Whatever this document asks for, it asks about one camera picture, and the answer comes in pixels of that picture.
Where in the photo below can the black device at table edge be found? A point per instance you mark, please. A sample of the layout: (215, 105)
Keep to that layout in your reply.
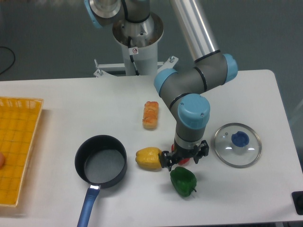
(298, 201)

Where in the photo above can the dark saucepan with blue handle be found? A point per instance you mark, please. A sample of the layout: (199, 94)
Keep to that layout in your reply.
(101, 161)

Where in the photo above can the yellow bell pepper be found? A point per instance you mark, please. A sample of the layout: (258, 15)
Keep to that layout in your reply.
(148, 158)

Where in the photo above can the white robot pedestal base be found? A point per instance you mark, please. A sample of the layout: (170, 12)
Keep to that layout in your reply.
(139, 46)

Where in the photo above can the orange item in basket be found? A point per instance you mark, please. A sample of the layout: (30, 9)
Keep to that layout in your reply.
(2, 160)

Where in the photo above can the orange bread loaf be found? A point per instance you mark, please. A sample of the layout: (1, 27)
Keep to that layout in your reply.
(150, 115)

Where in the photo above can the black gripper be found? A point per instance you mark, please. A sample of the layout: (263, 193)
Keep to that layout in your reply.
(183, 150)

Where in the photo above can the red bell pepper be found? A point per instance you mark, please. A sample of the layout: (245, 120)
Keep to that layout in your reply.
(183, 161)

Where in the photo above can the green bell pepper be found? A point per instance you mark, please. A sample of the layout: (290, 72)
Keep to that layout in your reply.
(183, 180)

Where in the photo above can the yellow woven basket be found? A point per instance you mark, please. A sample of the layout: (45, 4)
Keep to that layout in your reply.
(19, 118)

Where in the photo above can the glass lid with blue knob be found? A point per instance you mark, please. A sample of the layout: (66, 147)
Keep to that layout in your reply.
(237, 145)

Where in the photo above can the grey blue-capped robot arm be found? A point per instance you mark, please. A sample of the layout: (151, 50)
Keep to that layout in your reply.
(181, 92)

